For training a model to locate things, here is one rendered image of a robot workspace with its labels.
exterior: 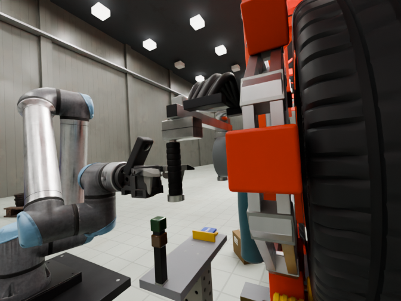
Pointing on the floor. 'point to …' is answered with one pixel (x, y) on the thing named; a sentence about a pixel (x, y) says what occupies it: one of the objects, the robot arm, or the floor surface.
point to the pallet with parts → (15, 206)
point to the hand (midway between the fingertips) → (181, 168)
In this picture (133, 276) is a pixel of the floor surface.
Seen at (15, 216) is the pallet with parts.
